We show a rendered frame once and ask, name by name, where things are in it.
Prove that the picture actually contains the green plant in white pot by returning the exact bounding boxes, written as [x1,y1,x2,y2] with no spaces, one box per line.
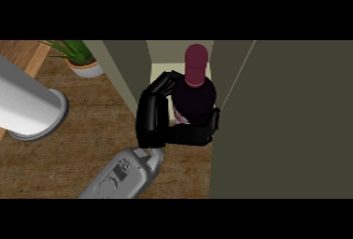
[39,40,106,78]

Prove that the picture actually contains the dark olive cabinet door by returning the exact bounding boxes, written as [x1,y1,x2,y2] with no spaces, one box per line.
[208,40,353,200]

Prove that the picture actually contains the white cylinder with grey base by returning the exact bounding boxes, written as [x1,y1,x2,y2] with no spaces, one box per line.
[0,55,71,142]

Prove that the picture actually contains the olive green cabinet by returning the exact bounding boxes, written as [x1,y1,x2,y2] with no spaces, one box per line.
[82,40,257,119]

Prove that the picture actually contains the dark wine bottle maroon cap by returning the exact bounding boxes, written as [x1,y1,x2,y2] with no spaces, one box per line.
[171,43,218,126]

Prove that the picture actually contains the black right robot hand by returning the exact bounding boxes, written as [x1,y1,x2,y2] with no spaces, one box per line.
[134,70,221,149]

